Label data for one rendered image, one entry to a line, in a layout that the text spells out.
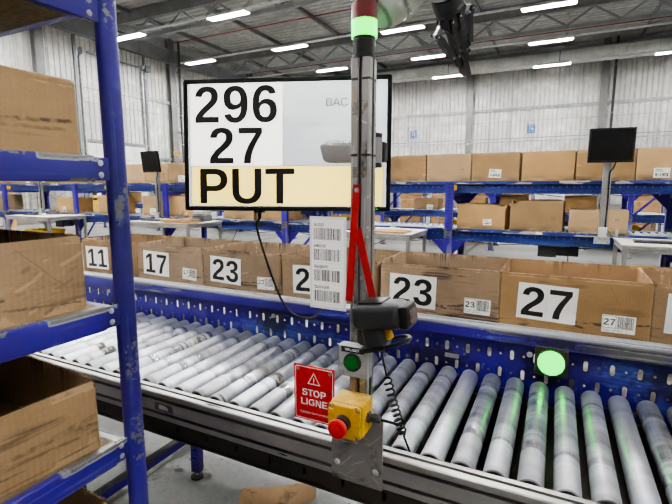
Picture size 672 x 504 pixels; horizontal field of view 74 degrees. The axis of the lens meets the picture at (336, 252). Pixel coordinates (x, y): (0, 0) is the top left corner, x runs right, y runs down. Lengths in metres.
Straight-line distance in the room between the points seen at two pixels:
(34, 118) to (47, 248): 0.16
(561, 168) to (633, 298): 4.56
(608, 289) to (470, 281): 0.37
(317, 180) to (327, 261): 0.20
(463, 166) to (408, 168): 0.73
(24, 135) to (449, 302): 1.21
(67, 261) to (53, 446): 0.24
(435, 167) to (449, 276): 4.70
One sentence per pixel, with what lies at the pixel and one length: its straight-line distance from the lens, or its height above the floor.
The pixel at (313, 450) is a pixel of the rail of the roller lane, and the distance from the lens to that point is 1.12.
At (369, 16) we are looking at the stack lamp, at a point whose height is 1.62.
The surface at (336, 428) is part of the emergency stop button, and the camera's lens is 0.92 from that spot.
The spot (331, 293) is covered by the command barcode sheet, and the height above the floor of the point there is 1.08.
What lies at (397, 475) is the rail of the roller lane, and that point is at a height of 0.71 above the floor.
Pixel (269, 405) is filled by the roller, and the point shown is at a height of 0.74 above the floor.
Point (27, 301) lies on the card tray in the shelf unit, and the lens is 0.67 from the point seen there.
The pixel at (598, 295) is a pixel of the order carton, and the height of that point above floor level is 1.00.
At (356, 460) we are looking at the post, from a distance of 1.06.
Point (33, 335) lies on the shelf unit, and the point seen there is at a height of 1.13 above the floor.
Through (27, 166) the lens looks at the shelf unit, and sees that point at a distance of 0.62.
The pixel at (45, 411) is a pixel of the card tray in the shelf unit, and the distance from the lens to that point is 0.70.
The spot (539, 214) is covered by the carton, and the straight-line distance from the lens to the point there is 5.70.
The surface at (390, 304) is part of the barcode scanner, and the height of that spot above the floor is 1.09.
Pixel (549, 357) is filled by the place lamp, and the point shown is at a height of 0.83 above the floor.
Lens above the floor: 1.30
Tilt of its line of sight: 8 degrees down
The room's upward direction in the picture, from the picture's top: straight up
